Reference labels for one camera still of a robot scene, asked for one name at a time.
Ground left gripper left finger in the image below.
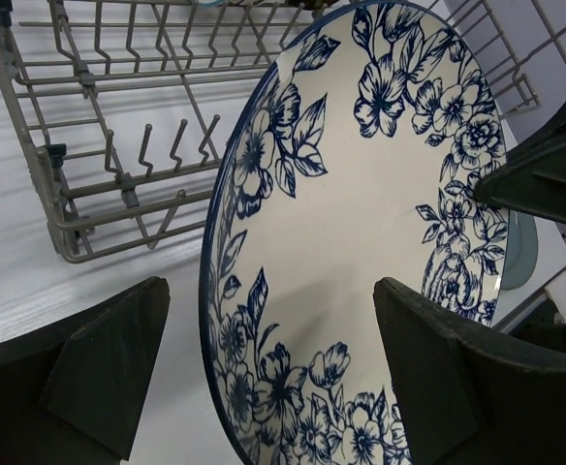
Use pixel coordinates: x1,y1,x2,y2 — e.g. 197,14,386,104
0,277,171,464

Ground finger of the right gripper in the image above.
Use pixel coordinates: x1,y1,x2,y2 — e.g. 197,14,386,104
474,101,566,225

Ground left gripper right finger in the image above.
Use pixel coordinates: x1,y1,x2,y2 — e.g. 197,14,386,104
373,278,566,464

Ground teal grey plate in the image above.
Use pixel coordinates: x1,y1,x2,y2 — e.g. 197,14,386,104
500,210,539,291

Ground blue floral white plate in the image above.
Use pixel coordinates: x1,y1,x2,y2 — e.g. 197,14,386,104
199,1,509,464

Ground grey wire dish rack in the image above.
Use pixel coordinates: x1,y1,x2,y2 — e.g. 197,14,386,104
0,0,566,265

